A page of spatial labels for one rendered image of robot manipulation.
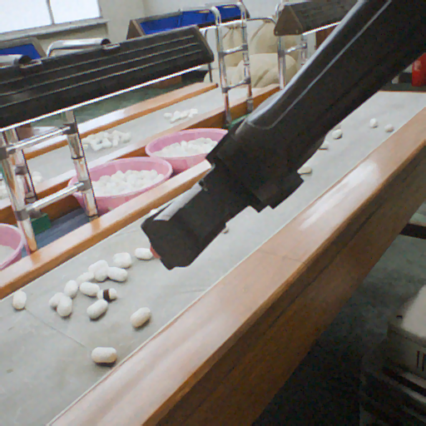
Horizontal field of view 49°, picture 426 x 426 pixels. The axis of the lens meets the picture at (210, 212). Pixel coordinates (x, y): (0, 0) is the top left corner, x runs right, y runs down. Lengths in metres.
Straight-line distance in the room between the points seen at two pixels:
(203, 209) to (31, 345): 0.40
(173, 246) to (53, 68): 0.39
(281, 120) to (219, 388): 0.39
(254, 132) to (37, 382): 0.45
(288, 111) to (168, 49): 0.56
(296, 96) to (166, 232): 0.18
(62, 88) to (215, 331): 0.41
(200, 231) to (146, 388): 0.23
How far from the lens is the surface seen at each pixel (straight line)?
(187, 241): 0.44
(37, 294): 0.87
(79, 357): 0.70
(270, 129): 0.39
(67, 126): 0.97
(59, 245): 0.95
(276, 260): 0.78
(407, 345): 1.14
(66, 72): 0.76
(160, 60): 0.87
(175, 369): 0.60
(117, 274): 0.82
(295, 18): 1.28
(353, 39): 0.30
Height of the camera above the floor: 1.18
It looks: 25 degrees down
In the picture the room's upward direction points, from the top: 8 degrees counter-clockwise
